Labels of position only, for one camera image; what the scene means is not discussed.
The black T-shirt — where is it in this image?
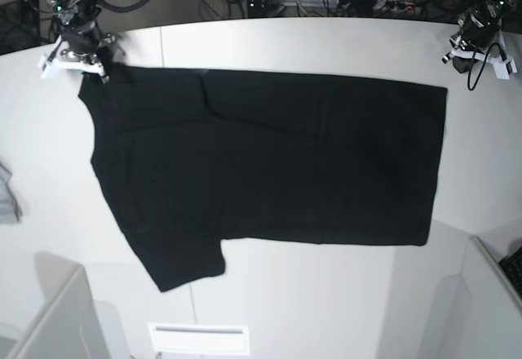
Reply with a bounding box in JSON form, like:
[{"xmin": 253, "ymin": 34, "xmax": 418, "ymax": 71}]
[{"xmin": 78, "ymin": 64, "xmax": 448, "ymax": 292}]

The white partition panel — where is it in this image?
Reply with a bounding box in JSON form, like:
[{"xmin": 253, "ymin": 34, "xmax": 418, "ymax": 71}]
[
  {"xmin": 7, "ymin": 265, "xmax": 111, "ymax": 359},
  {"xmin": 423, "ymin": 234, "xmax": 522, "ymax": 359}
]

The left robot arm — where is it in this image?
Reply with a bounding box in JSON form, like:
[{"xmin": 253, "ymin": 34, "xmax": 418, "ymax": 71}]
[{"xmin": 442, "ymin": 0, "xmax": 518, "ymax": 80}]

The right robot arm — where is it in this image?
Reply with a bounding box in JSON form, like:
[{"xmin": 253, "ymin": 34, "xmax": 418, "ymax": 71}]
[{"xmin": 38, "ymin": 0, "xmax": 117, "ymax": 83}]

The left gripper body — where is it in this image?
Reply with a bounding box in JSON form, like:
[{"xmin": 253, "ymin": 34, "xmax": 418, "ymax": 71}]
[{"xmin": 448, "ymin": 7, "xmax": 504, "ymax": 55}]

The right white partition panel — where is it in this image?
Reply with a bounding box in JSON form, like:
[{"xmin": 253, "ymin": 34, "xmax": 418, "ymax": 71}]
[{"xmin": 423, "ymin": 234, "xmax": 522, "ymax": 359}]

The white power strip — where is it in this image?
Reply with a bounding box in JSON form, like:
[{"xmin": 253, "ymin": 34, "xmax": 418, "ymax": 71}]
[{"xmin": 281, "ymin": 0, "xmax": 425, "ymax": 11}]

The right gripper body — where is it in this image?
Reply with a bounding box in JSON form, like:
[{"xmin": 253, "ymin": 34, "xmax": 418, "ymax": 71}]
[{"xmin": 58, "ymin": 11, "xmax": 115, "ymax": 64}]

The left white partition panel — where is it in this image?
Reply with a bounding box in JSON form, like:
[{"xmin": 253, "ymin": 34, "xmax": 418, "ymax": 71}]
[{"xmin": 7, "ymin": 265, "xmax": 111, "ymax": 359}]

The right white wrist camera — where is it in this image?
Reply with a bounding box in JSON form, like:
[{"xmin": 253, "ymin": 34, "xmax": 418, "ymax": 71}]
[{"xmin": 38, "ymin": 54, "xmax": 86, "ymax": 79}]

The black keyboard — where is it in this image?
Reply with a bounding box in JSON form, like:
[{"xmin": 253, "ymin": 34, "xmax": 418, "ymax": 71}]
[{"xmin": 499, "ymin": 248, "xmax": 522, "ymax": 296}]

